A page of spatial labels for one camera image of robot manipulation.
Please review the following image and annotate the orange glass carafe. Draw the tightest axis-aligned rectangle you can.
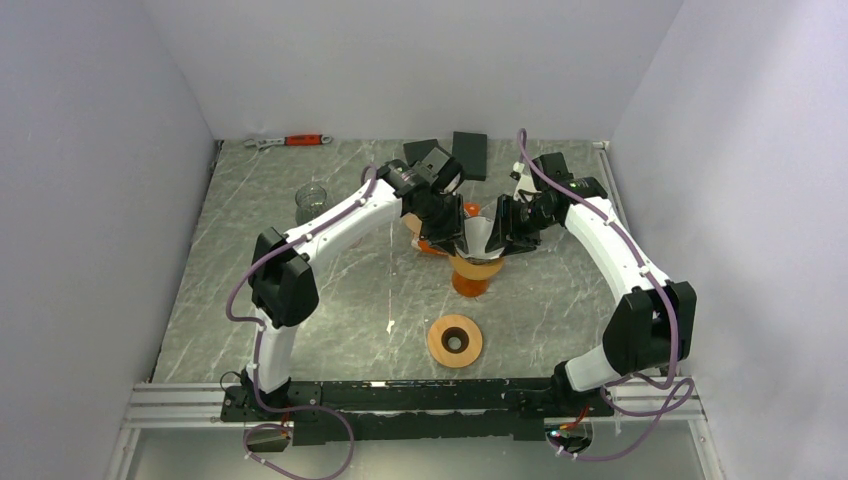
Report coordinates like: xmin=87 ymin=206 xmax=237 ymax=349
xmin=451 ymin=271 xmax=491 ymax=298

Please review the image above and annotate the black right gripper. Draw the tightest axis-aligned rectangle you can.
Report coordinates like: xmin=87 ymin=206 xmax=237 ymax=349
xmin=486 ymin=194 xmax=558 ymax=257

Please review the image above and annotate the white paper coffee filter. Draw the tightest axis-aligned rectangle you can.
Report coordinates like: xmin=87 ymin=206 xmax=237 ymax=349
xmin=457 ymin=216 xmax=504 ymax=263

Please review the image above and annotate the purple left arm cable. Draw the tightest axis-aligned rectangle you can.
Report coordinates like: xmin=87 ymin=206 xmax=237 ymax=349
xmin=225 ymin=164 xmax=379 ymax=326

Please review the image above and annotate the left black foam block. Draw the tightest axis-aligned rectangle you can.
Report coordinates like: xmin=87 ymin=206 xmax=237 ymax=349
xmin=403 ymin=139 xmax=439 ymax=167

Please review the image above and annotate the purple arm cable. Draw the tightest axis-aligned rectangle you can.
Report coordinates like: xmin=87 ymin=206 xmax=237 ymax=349
xmin=225 ymin=164 xmax=379 ymax=326
xmin=516 ymin=127 xmax=696 ymax=464

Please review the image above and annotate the orange coffee filter box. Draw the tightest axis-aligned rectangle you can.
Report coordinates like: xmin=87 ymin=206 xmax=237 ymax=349
xmin=402 ymin=202 xmax=481 ymax=256

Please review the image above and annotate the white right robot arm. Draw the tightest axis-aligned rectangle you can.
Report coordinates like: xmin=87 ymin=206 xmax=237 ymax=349
xmin=486 ymin=177 xmax=697 ymax=415

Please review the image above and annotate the orange handled adjustable wrench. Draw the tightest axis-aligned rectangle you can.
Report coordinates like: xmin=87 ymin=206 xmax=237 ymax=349
xmin=243 ymin=134 xmax=334 ymax=150

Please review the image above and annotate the wooden dripper holder ring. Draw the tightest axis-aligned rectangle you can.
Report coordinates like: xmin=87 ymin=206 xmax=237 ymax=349
xmin=448 ymin=254 xmax=507 ymax=282

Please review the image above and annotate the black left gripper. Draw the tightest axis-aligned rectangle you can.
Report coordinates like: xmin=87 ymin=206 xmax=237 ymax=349
xmin=412 ymin=192 xmax=468 ymax=257

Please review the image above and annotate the black table edge rail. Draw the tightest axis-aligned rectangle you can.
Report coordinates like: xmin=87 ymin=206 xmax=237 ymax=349
xmin=220 ymin=377 xmax=613 ymax=446

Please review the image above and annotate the right black foam block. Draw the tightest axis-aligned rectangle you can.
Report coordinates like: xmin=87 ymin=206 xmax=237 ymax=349
xmin=452 ymin=131 xmax=488 ymax=181

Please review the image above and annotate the black foam block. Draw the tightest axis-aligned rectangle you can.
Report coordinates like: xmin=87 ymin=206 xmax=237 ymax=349
xmin=452 ymin=131 xmax=488 ymax=181
xmin=403 ymin=139 xmax=439 ymax=167

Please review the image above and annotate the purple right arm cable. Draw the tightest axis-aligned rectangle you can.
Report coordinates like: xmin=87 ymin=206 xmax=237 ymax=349
xmin=516 ymin=127 xmax=696 ymax=464

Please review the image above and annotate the aluminium frame rail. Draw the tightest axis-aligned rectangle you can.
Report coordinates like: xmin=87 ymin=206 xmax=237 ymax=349
xmin=105 ymin=383 xmax=224 ymax=479

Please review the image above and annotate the clear glass jar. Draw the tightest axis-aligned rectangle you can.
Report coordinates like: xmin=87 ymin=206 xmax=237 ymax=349
xmin=295 ymin=182 xmax=329 ymax=226

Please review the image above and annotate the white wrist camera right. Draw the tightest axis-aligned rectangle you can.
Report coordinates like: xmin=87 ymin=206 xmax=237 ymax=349
xmin=510 ymin=161 xmax=538 ymax=202

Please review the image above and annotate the clear glass ribbed dripper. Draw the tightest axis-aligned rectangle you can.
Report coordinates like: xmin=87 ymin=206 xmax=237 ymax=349
xmin=455 ymin=229 xmax=504 ymax=264

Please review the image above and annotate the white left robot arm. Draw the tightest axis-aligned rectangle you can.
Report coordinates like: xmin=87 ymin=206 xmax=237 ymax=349
xmin=246 ymin=147 xmax=467 ymax=420

